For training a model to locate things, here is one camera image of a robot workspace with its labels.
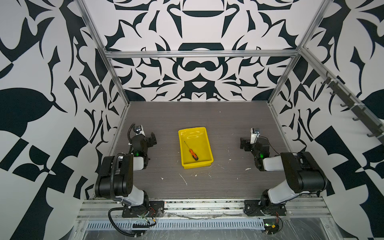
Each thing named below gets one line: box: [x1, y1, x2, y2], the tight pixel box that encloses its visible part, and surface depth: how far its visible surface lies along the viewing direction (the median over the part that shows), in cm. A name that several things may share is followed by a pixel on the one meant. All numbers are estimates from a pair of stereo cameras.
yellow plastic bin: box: [178, 127, 214, 170], surface depth 94 cm
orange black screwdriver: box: [184, 141, 199, 161], surface depth 92 cm
